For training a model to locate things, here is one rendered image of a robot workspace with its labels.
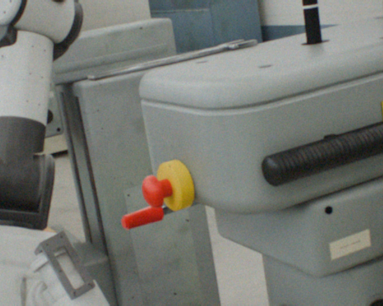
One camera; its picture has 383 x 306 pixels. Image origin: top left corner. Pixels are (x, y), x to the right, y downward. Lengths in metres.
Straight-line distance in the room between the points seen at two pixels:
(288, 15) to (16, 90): 7.18
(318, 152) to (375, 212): 0.15
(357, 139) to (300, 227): 0.13
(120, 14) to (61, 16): 9.45
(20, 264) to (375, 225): 0.51
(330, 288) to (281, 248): 0.08
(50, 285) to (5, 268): 0.10
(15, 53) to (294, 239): 0.57
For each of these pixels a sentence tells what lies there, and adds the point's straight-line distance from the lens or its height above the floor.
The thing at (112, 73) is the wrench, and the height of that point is 1.89.
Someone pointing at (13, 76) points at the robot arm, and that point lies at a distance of 1.32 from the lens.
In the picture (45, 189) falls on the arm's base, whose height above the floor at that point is 1.71.
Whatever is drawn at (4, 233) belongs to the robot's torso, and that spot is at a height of 1.68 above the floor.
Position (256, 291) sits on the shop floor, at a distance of 5.06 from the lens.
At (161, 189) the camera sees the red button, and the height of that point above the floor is 1.77.
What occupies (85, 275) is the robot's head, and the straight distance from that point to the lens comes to 1.09.
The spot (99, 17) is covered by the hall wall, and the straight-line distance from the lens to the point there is 10.68.
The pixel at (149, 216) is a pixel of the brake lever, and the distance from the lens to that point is 1.07.
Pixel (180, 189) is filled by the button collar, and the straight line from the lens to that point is 0.95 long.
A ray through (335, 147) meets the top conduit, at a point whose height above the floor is 1.80.
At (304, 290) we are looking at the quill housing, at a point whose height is 1.59.
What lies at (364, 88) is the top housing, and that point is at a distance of 0.96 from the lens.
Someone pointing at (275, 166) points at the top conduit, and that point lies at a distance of 0.85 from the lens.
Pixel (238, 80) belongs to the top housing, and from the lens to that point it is 0.88.
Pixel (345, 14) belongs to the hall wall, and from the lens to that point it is 7.71.
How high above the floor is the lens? 2.02
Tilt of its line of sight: 14 degrees down
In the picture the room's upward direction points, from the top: 9 degrees counter-clockwise
